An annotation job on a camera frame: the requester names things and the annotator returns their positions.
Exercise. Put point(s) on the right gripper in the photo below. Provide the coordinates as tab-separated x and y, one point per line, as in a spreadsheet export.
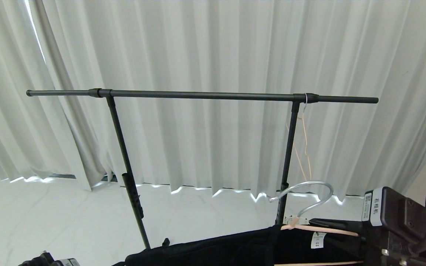
372	244

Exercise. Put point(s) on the pink clothes hanger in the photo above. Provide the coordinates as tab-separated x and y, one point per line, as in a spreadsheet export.
327	231
305	147

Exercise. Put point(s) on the black sleeveless top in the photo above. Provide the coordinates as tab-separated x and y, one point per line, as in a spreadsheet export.
216	251

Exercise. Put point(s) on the black clothes rack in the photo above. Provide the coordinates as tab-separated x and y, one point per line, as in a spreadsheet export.
198	95

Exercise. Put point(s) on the white curtain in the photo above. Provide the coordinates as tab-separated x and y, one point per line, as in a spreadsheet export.
216	55

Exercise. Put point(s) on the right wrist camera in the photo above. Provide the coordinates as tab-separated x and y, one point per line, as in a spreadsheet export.
398	210

